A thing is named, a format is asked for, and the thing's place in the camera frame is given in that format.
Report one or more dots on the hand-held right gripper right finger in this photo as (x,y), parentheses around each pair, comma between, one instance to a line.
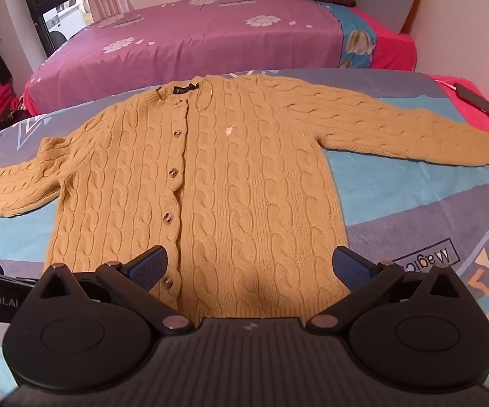
(350,271)

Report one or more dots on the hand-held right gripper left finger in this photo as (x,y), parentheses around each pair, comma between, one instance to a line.
(151,269)

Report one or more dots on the blue grey printed blanket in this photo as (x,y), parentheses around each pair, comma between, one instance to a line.
(397,195)

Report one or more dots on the black smartphone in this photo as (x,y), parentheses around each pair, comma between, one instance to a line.
(477,101)

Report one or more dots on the dark framed window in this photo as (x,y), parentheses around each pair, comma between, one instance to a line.
(55,8)

